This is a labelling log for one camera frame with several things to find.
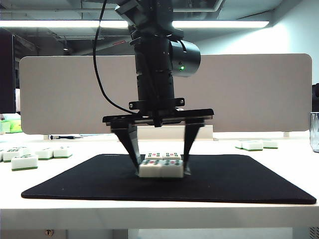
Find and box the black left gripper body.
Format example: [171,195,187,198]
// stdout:
[102,72,215,128]

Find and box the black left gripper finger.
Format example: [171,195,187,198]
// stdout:
[110,123,142,176]
[182,121,205,174]

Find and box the five bamboo mahjong tile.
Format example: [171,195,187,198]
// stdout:
[145,152,164,161]
[138,159,163,178]
[160,159,184,178]
[162,151,182,161]

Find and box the three bamboo mahjong tile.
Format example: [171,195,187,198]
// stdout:
[53,146,73,159]

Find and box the two bamboo mahjong tile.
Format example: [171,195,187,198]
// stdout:
[34,147,54,161]

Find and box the eight bamboo mahjong tile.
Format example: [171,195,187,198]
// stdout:
[14,146,32,156]

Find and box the bird print mahjong tile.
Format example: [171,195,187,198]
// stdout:
[11,154,39,172]

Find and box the six bamboo mahjong tile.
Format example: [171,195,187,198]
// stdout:
[2,148,21,163]

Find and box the black rectangular mat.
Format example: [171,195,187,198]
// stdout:
[20,153,317,205]

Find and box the beige desk divider panel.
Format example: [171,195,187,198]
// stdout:
[19,53,313,135]

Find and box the green white package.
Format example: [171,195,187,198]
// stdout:
[9,119,22,132]
[0,120,11,134]

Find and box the clear glass container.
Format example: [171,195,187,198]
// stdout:
[310,112,319,152]

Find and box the black device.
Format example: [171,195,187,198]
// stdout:
[312,83,319,108]

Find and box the black monitor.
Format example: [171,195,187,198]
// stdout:
[0,27,16,114]

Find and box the black cable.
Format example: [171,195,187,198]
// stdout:
[93,0,139,115]

